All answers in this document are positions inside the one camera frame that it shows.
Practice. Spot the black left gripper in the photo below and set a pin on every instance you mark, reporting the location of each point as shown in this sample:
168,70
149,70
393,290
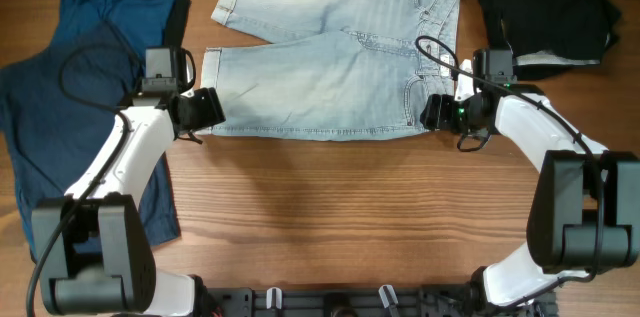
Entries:
210,109

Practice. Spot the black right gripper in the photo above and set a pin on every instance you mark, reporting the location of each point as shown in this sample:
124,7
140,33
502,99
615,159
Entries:
438,112

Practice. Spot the light blue denim shorts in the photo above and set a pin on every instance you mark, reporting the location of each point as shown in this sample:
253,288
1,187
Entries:
331,70

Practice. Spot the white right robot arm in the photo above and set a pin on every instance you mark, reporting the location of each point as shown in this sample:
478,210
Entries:
584,218

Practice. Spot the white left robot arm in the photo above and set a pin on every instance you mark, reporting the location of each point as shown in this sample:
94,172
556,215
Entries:
92,253

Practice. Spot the black garment under shirt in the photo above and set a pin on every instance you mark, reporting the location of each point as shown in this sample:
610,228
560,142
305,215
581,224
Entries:
176,23

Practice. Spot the black folded garment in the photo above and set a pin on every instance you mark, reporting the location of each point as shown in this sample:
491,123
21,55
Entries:
549,37

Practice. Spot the blue shirt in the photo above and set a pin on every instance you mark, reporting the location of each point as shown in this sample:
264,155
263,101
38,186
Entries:
96,54

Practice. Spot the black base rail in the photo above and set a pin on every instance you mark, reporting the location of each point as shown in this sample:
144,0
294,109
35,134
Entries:
385,301

